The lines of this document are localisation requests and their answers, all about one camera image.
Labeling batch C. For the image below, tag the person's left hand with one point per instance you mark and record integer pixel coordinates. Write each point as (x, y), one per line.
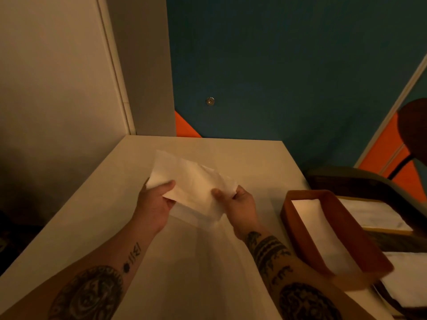
(153, 209)

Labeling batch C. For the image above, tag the person's right hand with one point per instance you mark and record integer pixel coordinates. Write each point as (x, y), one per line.
(242, 209)

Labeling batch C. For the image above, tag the person's left thumb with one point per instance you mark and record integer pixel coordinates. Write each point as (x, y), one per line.
(165, 189)

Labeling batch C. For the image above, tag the person's right thumb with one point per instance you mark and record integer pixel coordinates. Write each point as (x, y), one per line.
(220, 196)

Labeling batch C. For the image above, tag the white paper napkin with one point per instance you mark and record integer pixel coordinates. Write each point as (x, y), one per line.
(191, 186)

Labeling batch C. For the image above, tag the person's left forearm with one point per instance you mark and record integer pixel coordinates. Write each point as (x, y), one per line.
(80, 276)

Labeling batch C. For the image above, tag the person's right forearm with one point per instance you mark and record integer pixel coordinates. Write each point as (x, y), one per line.
(293, 279)

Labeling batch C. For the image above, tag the stack of white napkins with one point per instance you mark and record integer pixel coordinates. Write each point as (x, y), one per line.
(322, 234)

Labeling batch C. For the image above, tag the brown rectangular tray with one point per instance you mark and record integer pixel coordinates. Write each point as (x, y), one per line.
(333, 236)

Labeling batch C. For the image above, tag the white folded cloth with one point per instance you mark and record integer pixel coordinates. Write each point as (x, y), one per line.
(377, 214)

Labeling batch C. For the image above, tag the round metal wall fitting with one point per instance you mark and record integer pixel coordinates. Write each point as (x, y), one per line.
(210, 101)

